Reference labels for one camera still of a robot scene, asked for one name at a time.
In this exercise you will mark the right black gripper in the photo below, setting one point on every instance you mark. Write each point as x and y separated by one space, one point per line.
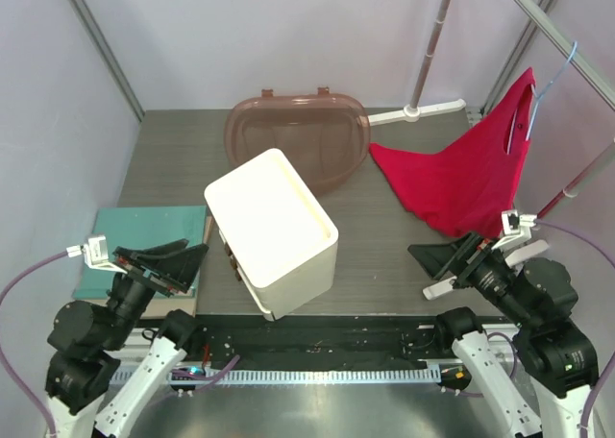
471 253

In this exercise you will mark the white plastic storage box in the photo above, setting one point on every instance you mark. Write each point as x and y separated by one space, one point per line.
281 243

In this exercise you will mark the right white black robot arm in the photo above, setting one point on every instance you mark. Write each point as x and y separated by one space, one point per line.
537 299

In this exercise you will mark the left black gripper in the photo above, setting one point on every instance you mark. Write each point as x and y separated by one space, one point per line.
174 270

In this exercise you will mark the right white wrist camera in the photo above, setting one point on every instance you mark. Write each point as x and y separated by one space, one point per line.
516 226

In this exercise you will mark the light blue wire hanger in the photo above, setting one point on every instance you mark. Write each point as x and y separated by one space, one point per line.
534 101

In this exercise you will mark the brown translucent plastic lid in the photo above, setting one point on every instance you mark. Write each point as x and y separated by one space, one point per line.
324 135

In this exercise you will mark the metal clothes rack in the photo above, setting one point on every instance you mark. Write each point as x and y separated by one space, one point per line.
539 20

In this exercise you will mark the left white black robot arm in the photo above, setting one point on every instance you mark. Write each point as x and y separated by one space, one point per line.
85 335

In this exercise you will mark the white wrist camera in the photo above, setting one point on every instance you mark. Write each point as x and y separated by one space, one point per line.
516 226
95 254

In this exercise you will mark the beige board under book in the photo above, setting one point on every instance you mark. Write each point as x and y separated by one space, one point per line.
126 291

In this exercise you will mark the teal book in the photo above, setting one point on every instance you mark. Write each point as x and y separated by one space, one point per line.
139 228

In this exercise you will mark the white slotted cable duct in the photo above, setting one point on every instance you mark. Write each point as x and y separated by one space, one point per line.
191 375

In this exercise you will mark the red t shirt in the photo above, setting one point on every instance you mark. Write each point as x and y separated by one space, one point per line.
468 185

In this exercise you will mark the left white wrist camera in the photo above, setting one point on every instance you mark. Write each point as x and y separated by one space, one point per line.
95 254

